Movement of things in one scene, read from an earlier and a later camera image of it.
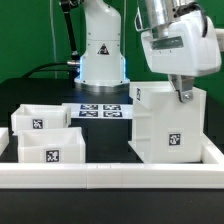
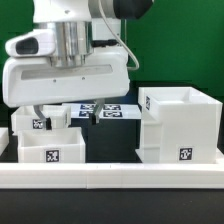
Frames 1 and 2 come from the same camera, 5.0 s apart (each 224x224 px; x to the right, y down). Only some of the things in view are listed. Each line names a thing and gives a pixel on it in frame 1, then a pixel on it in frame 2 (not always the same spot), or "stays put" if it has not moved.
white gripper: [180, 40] to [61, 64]
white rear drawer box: [40, 116] stays put
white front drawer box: [51, 145] stays put
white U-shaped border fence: [209, 174] stays put
